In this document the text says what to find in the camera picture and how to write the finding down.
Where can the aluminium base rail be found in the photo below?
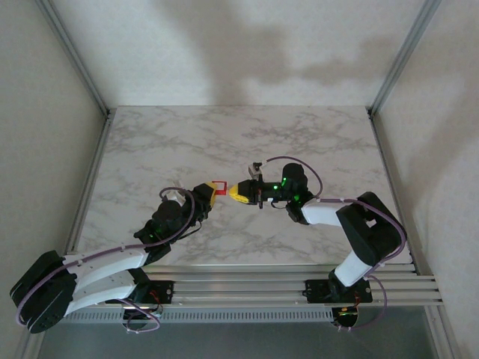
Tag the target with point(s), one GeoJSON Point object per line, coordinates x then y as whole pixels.
{"type": "Point", "coordinates": [243, 288]}

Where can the aluminium table side rail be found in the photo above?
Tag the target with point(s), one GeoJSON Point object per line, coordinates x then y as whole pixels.
{"type": "Point", "coordinates": [91, 187]}
{"type": "Point", "coordinates": [391, 179]}

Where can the aluminium frame post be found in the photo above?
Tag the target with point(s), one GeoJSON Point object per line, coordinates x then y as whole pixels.
{"type": "Point", "coordinates": [404, 56]}
{"type": "Point", "coordinates": [76, 60]}

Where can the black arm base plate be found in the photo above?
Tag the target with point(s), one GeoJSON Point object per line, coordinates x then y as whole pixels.
{"type": "Point", "coordinates": [314, 291]}
{"type": "Point", "coordinates": [164, 289]}

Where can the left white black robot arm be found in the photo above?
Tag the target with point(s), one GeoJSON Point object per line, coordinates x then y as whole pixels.
{"type": "Point", "coordinates": [105, 261]}

